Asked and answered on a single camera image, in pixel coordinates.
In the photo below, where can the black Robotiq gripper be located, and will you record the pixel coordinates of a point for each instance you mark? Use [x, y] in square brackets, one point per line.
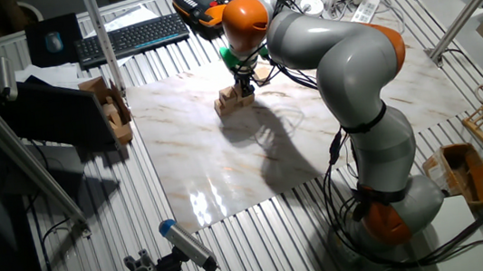
[244, 75]

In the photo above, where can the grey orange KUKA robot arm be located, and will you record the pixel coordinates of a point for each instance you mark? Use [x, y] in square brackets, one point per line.
[352, 63]

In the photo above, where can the white marble pattern sheet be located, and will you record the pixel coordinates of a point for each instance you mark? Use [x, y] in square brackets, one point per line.
[208, 166]

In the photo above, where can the white round socket hub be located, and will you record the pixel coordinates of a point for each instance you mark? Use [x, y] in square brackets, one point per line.
[312, 5]

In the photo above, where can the black computer keyboard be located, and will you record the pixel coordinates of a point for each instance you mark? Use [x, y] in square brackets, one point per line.
[130, 38]

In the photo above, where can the white power strip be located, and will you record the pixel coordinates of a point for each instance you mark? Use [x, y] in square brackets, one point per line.
[366, 8]

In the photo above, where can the upright aluminium strut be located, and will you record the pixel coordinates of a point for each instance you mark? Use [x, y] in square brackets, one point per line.
[103, 42]

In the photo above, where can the open cardboard box with wood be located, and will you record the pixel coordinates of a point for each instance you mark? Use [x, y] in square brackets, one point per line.
[94, 86]

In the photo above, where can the black mouse pad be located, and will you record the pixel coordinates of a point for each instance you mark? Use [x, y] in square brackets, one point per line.
[73, 40]

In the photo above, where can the black flat monitor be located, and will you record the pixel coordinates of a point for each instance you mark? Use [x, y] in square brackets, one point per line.
[52, 116]

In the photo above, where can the dark computer mouse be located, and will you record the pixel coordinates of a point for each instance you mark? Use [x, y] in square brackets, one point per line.
[54, 41]

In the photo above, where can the long diagonal aluminium strut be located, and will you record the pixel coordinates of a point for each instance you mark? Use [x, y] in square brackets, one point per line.
[20, 153]

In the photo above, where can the brown cardboard box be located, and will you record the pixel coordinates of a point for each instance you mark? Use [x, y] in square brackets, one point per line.
[479, 181]

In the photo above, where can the white box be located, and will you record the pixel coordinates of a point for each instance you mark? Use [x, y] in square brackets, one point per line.
[458, 238]

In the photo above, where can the silver camera with blue end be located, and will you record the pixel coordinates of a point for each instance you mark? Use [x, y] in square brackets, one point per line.
[187, 244]

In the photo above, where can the black camera clamp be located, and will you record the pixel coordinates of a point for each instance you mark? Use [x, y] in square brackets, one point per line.
[170, 267]

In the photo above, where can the silver camera on strut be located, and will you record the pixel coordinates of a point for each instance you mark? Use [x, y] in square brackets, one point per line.
[7, 78]

